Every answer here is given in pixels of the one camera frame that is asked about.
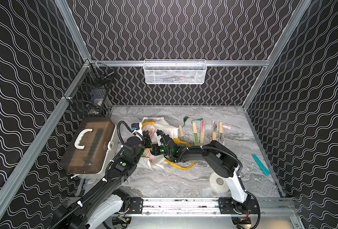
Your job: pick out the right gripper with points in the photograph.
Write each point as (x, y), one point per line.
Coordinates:
(154, 149)

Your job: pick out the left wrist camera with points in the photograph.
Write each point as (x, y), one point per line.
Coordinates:
(136, 127)

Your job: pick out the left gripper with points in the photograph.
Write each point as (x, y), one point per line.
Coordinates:
(146, 140)

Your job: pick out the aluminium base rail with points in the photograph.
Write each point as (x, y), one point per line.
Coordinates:
(203, 213)

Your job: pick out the grey paper folding fan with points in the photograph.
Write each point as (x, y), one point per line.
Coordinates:
(214, 129)

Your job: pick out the brown lidded storage box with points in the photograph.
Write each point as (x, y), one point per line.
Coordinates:
(93, 146)

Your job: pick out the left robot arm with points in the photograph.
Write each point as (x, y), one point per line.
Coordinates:
(106, 183)

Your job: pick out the white tape roll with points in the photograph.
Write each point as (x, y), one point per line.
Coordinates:
(218, 183)

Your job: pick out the white tote bag yellow handles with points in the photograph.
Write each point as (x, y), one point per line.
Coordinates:
(149, 161)

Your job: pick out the black wire wall basket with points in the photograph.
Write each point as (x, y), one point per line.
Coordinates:
(89, 95)

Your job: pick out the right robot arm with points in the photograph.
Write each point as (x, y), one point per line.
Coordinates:
(223, 162)

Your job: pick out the teal folding fan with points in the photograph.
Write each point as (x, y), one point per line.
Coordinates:
(262, 167)

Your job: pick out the white wire wall basket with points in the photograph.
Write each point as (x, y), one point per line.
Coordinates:
(174, 72)

